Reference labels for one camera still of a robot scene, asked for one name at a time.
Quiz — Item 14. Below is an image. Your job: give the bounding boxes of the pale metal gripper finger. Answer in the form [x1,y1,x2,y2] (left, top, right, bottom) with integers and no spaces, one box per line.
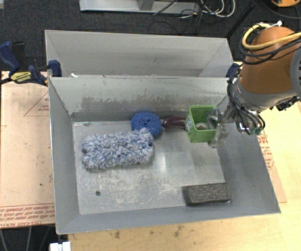
[206,115,219,131]
[207,123,228,149]

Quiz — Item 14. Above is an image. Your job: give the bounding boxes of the green plastic cup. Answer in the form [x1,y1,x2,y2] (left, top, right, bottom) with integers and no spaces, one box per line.
[186,105,218,144]

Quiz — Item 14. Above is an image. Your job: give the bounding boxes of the purple toy eggplant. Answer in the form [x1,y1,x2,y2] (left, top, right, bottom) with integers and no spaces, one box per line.
[161,115,187,130]

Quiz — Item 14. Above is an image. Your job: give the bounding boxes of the dark grey flat block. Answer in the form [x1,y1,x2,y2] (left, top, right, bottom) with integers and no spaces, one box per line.
[182,182,232,207]

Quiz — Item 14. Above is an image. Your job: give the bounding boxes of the blue round scrubber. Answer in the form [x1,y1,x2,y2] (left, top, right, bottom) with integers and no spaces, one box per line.
[130,111,164,138]

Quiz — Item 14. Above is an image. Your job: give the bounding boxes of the grey metal bin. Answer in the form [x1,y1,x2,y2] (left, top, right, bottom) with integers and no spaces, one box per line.
[44,29,282,235]

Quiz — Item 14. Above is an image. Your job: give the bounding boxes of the blue and white fluffy cloth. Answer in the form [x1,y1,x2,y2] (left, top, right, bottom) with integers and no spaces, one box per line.
[81,128,155,171]

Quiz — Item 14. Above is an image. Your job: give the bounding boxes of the brown cardboard board red print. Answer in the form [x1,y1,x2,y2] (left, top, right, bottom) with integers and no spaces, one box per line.
[0,71,288,230]

